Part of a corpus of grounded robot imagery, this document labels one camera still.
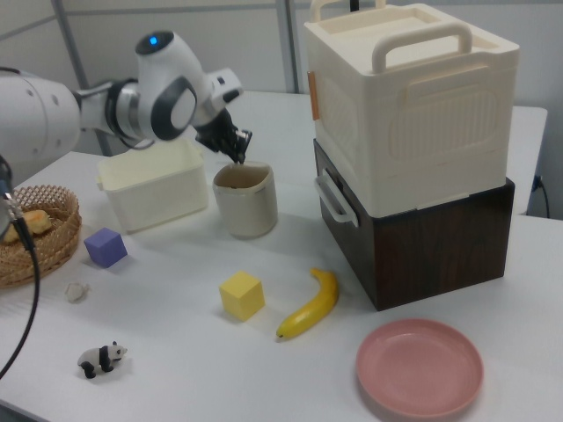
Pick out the white garlic bulb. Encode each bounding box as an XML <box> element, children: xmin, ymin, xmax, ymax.
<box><xmin>64</xmin><ymin>281</ymin><xmax>91</xmax><ymax>303</ymax></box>

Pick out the cream small trash can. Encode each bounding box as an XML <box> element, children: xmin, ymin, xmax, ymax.
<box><xmin>212</xmin><ymin>161</ymin><xmax>279</xmax><ymax>240</ymax></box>

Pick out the white drawer handle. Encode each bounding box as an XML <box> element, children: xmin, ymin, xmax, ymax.
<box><xmin>313</xmin><ymin>169</ymin><xmax>361</xmax><ymax>228</ymax></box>

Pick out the purple foam cube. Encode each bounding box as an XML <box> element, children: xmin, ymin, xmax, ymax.
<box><xmin>83</xmin><ymin>227</ymin><xmax>128</xmax><ymax>269</ymax></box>

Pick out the toasted bread piece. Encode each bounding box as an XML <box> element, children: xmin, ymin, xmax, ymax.
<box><xmin>3</xmin><ymin>209</ymin><xmax>50</xmax><ymax>244</ymax></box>

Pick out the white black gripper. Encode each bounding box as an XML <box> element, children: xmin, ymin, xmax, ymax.
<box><xmin>194</xmin><ymin>67</ymin><xmax>255</xmax><ymax>166</ymax></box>

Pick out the pink round plate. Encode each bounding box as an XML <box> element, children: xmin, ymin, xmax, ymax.
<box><xmin>355</xmin><ymin>318</ymin><xmax>485</xmax><ymax>418</ymax></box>

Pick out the cream storage box with handle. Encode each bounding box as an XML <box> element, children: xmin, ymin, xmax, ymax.
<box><xmin>303</xmin><ymin>0</ymin><xmax>521</xmax><ymax>216</ymax></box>

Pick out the dark brown wooden box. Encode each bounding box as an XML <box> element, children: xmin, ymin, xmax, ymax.
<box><xmin>312</xmin><ymin>138</ymin><xmax>516</xmax><ymax>312</ymax></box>

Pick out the woven wicker basket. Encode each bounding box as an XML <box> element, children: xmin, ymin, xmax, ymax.
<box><xmin>0</xmin><ymin>184</ymin><xmax>83</xmax><ymax>289</ymax></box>

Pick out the yellow toy banana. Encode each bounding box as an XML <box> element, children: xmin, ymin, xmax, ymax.
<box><xmin>275</xmin><ymin>267</ymin><xmax>340</xmax><ymax>340</ymax></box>

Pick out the cream open plastic bin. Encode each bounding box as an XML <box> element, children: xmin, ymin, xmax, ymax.
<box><xmin>95</xmin><ymin>139</ymin><xmax>209</xmax><ymax>234</ymax></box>

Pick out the copper latch strip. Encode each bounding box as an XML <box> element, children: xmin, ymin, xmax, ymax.
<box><xmin>307</xmin><ymin>69</ymin><xmax>319</xmax><ymax>121</ymax></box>

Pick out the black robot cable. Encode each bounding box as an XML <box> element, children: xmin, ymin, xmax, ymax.
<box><xmin>0</xmin><ymin>153</ymin><xmax>43</xmax><ymax>382</ymax></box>

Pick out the yellow foam cube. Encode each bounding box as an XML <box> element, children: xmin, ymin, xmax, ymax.
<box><xmin>218</xmin><ymin>270</ymin><xmax>267</xmax><ymax>321</ymax></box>

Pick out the black wall cable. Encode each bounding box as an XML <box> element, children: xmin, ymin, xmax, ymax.
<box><xmin>530</xmin><ymin>174</ymin><xmax>552</xmax><ymax>219</ymax></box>

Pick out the black white panda figurine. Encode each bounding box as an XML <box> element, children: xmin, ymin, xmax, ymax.
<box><xmin>77</xmin><ymin>340</ymin><xmax>129</xmax><ymax>379</ymax></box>

